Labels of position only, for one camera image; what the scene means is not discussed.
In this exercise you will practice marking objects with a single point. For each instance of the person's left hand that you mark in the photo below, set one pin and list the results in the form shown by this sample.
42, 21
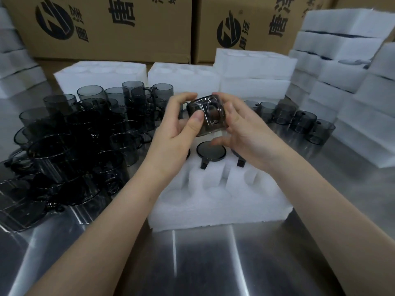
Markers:
165, 138

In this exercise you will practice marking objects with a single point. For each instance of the person's right hand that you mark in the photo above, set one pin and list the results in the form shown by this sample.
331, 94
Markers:
253, 141

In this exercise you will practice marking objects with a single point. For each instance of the person's right thumb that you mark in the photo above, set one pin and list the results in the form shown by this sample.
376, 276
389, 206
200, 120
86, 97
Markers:
221, 141

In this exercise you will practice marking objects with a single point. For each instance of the person's left thumb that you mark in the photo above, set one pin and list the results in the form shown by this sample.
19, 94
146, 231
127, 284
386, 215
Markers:
192, 125

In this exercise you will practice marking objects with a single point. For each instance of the smoky grey glass cup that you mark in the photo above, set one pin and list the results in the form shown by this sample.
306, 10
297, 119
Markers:
251, 105
284, 115
207, 118
211, 151
303, 121
187, 154
321, 132
267, 110

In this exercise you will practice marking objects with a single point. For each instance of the person's left forearm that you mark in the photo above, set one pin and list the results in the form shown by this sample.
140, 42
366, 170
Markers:
111, 231

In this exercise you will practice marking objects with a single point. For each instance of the person's right forearm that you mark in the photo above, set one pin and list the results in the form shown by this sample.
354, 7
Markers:
327, 221

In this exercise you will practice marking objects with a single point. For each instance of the white foam slotted tray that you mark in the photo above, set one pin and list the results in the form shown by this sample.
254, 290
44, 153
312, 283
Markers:
254, 63
216, 209
98, 73
256, 89
183, 77

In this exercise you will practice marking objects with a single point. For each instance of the brown printed cardboard box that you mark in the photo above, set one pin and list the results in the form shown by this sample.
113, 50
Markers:
364, 2
129, 36
262, 36

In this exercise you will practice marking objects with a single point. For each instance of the tall stack of foam blocks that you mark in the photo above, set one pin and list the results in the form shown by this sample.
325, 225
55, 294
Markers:
348, 95

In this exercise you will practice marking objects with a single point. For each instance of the small stack of foam blocks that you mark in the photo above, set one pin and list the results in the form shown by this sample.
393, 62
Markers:
17, 67

